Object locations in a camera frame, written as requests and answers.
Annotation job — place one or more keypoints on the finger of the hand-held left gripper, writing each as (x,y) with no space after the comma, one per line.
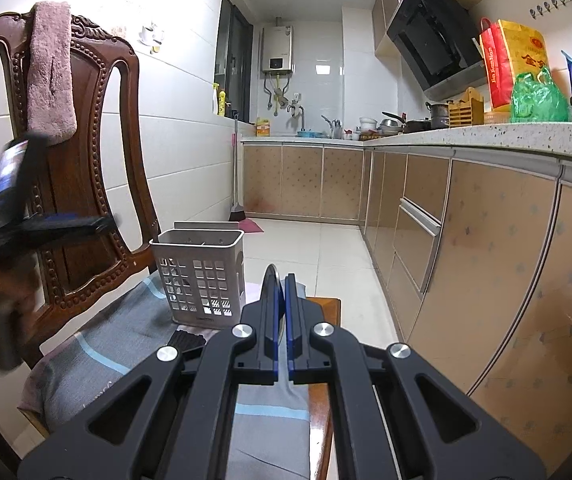
(71,225)

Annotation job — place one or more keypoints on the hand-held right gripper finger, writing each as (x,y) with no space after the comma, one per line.
(278,320)
(291,320)

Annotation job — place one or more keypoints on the dark utensil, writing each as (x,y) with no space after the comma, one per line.
(272,280)

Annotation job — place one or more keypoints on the white plastic utensil basket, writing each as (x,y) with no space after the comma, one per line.
(201,280)

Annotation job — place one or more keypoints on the bundle of black chopsticks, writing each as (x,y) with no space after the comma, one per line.
(188,341)

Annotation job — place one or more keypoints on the carved wooden chair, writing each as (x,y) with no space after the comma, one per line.
(86,185)

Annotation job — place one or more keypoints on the pink floor mat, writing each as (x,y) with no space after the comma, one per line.
(252,226)

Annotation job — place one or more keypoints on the pink towel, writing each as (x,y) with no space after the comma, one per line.
(51,85)

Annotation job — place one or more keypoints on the cabinet drawer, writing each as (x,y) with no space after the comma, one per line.
(415,245)

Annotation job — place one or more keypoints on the blue basin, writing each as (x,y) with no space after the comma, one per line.
(310,134)

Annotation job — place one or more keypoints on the white spray bottle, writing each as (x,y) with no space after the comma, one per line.
(215,102)

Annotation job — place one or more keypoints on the yellow bottle on counter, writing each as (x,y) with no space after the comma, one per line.
(263,127)

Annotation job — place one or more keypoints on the metal utensil cup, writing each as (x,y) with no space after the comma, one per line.
(336,131)

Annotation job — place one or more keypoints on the metal faucet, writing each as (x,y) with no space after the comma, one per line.
(302,117)

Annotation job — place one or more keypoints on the white bowls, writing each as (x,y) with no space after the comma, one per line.
(367,124)

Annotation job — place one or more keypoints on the kitchen counter cabinets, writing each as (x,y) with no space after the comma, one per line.
(490,240)

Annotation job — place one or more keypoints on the metal basin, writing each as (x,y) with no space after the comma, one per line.
(390,127)

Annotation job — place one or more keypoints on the water heater pipes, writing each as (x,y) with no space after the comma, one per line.
(278,92)

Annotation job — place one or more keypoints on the black wok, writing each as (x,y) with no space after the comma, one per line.
(413,125)

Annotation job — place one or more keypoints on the dark window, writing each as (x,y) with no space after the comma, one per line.
(233,55)

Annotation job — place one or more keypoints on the metal cooking pot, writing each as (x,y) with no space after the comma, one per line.
(438,120)

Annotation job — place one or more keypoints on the white water heater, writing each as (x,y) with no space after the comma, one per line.
(276,47)

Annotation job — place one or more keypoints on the wooden utensil holder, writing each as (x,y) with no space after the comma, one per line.
(465,110)

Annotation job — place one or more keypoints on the tan basket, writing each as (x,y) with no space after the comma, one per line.
(496,118)

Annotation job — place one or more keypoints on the black range hood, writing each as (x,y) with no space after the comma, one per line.
(430,40)

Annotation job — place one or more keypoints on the green plastic bag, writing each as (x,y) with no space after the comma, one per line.
(535,100)

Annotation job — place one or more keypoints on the red yellow shopping bag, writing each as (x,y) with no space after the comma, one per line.
(515,50)

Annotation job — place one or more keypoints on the wall sticker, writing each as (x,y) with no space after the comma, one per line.
(152,35)

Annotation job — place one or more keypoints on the row of wall hooks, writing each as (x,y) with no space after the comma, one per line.
(550,5)

